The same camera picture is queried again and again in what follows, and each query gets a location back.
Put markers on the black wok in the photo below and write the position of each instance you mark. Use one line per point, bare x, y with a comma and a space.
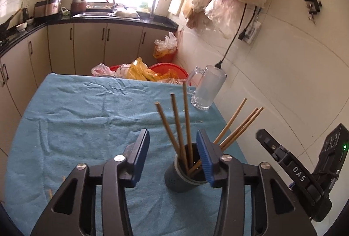
8, 23

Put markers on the clear glass mug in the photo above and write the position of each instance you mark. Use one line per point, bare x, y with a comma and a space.
207, 88

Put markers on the bunch of hanging plastic bags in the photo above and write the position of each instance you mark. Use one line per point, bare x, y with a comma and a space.
212, 7

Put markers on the white wall socket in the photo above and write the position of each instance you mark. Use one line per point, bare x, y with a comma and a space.
250, 31

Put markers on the blue tablecloth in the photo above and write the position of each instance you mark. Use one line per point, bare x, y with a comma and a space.
81, 121

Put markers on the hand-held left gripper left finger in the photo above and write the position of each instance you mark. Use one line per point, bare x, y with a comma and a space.
140, 159

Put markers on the red bin with bag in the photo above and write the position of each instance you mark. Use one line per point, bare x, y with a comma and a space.
165, 46

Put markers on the yellow plastic bags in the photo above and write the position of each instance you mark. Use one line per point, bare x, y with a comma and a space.
141, 71

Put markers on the brown clay pot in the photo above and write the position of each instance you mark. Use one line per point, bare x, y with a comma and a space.
79, 6

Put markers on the beige lower kitchen cabinets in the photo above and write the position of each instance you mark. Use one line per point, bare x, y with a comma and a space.
90, 45

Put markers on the white bowl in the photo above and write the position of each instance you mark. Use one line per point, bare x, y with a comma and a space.
21, 26

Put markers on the white cutting board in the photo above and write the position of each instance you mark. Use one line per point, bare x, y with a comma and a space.
177, 0

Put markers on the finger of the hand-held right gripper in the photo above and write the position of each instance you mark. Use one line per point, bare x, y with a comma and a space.
272, 146

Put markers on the dark grey chopstick holder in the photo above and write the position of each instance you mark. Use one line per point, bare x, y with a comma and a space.
177, 178

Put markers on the silver rice cooker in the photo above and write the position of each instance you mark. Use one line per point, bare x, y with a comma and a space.
47, 8

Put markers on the translucent pink plastic bag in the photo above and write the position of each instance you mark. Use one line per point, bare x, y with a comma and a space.
102, 70

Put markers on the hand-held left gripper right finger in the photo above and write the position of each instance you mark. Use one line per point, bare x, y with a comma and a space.
205, 159

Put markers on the metal faucet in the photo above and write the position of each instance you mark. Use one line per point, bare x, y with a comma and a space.
152, 11

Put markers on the small red basin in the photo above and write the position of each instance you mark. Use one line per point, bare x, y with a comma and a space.
113, 68

